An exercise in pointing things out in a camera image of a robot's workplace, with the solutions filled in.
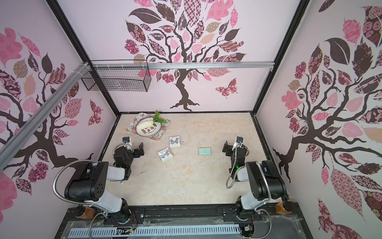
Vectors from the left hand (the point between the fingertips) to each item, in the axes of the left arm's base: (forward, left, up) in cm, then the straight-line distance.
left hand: (136, 145), depth 94 cm
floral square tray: (+11, -12, -5) cm, 17 cm away
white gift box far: (+4, -24, -1) cm, 25 cm away
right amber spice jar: (-37, -80, +3) cm, 88 cm away
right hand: (0, -64, +4) cm, 64 cm away
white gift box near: (-6, -19, -2) cm, 20 cm away
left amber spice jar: (-38, +14, +2) cm, 41 cm away
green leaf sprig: (+26, -8, -2) cm, 27 cm away
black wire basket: (+36, +12, +29) cm, 48 cm away
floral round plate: (+19, -1, -4) cm, 20 cm away
